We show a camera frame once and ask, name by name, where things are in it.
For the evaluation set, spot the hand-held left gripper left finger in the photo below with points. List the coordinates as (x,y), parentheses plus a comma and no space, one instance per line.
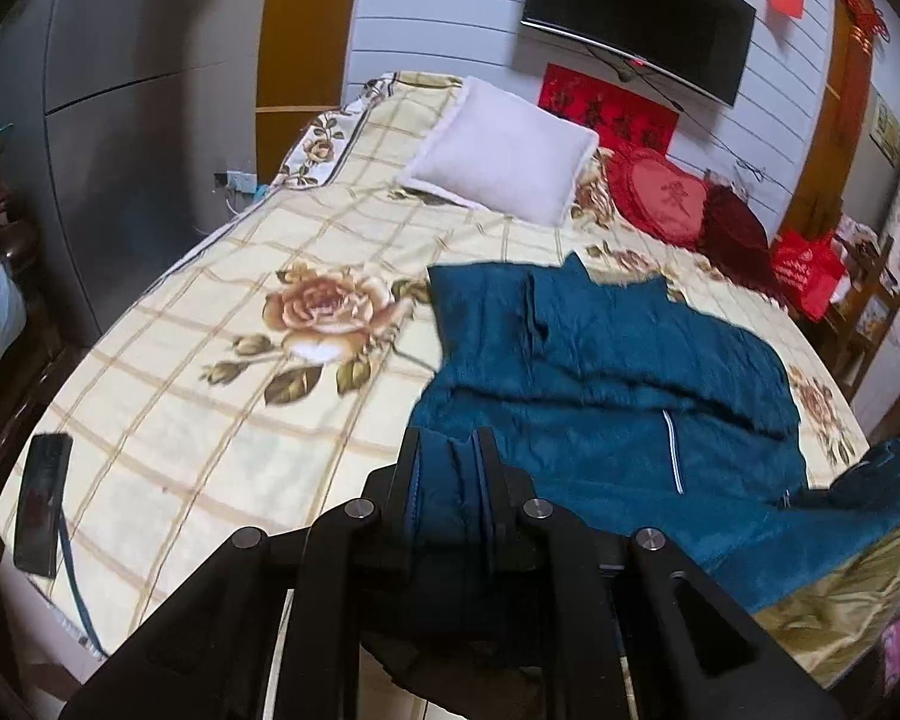
(390,510)

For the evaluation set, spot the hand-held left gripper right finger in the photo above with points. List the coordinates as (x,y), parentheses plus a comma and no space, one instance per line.
(502,510)

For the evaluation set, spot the blue quilted jacket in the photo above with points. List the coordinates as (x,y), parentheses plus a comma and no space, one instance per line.
(607,360)

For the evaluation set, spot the floral checked bed blanket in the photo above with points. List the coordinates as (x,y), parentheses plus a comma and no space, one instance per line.
(195,315)

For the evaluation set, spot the black smartphone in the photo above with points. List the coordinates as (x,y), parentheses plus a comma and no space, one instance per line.
(41,502)

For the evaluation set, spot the red heart pillow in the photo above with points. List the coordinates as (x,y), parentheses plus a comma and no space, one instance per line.
(660,191)

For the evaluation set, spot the white square pillow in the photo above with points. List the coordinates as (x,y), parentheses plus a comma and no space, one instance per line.
(495,150)

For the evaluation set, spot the white power strip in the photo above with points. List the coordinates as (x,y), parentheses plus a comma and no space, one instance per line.
(238,181)

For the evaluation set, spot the dark red velvet pillow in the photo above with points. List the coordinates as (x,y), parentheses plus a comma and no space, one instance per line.
(735,229)

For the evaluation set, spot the red shopping bag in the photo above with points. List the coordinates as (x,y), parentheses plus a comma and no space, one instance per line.
(802,270)

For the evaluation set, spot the wooden chair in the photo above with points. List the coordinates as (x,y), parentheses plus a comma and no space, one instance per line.
(870,300)

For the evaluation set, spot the grey refrigerator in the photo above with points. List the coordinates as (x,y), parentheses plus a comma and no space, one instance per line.
(120,127)

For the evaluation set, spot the red knot decoration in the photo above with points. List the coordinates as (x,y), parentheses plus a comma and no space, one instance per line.
(862,0)

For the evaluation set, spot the red wall banner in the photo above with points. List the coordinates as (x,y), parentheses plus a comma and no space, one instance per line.
(607,109)

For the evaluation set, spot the black wall television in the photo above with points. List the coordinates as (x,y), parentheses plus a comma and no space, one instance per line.
(630,7)

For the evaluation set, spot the framed wall picture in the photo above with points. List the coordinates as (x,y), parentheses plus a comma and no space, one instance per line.
(889,127)

